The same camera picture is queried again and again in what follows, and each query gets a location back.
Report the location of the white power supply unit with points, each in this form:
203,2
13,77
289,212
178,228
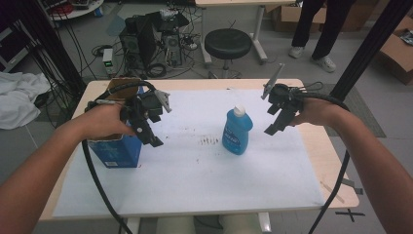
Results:
108,60

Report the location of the blue cardboard box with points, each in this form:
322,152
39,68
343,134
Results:
118,152

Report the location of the white table mat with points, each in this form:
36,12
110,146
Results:
207,182

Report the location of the person's right hand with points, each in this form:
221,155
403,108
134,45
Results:
319,112

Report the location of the black tape cross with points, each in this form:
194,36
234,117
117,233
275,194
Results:
350,214

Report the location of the black metal stand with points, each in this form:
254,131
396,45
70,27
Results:
367,48

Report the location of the open brown cardboard box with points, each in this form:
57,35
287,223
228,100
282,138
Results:
397,55

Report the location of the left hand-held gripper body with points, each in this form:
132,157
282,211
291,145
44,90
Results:
152,100

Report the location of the white desk with metal legs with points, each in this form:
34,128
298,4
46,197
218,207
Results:
259,29

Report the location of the grey floor mat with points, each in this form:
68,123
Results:
363,113

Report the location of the white cloth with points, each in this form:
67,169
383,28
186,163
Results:
18,97

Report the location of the round white table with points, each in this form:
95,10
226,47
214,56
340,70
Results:
78,11

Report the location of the grey computer tower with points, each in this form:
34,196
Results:
172,48

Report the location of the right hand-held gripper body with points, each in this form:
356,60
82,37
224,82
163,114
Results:
287,96

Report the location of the black round stool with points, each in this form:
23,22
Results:
228,43

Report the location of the black computer tower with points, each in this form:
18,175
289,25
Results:
139,39

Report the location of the person's left hand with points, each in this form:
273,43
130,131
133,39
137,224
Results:
104,122

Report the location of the brown cardboard box under desk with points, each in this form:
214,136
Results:
298,18

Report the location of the blue bottle with white cap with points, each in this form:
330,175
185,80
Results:
236,131

